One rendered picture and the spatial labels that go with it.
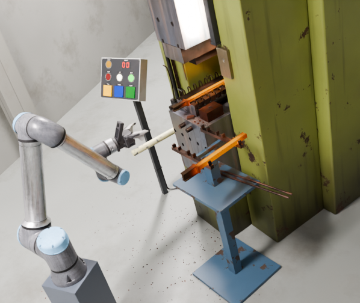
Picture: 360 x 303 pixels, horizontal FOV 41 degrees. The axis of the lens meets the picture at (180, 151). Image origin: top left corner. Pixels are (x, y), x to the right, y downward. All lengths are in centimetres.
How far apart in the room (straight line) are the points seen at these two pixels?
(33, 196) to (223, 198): 97
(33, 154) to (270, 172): 136
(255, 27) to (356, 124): 106
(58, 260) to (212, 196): 85
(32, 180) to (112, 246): 128
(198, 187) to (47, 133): 87
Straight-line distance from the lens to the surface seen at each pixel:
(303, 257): 319
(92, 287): 266
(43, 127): 233
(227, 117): 289
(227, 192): 258
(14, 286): 371
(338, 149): 315
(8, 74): 495
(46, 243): 247
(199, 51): 282
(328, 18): 273
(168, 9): 269
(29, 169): 247
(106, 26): 639
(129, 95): 324
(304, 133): 300
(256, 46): 253
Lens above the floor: 236
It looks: 33 degrees down
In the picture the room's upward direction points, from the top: 15 degrees counter-clockwise
